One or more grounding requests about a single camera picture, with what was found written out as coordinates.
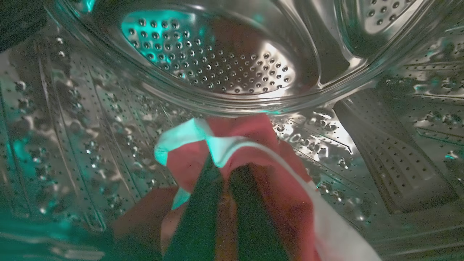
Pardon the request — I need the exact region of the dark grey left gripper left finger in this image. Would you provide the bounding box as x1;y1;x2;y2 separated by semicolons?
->
164;155;224;261

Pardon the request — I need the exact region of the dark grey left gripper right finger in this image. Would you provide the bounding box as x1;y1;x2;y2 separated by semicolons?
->
228;164;289;261

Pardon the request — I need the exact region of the red garment with white trim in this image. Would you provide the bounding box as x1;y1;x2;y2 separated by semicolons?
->
154;114;382;261

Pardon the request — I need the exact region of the white front-load washing machine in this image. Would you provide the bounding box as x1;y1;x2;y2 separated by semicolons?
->
0;0;464;261

